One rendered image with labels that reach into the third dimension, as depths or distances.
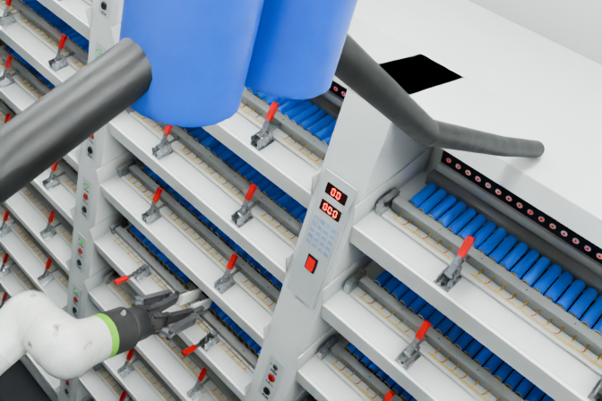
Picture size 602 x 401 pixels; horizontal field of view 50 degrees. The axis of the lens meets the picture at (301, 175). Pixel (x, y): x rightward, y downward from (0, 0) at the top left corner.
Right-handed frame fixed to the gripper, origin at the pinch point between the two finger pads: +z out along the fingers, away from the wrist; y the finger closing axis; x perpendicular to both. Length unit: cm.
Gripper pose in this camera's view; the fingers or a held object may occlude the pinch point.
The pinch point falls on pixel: (195, 301)
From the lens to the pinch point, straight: 158.1
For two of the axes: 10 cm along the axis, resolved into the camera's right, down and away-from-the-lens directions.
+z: 5.8, -1.1, 8.1
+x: 3.7, -8.5, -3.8
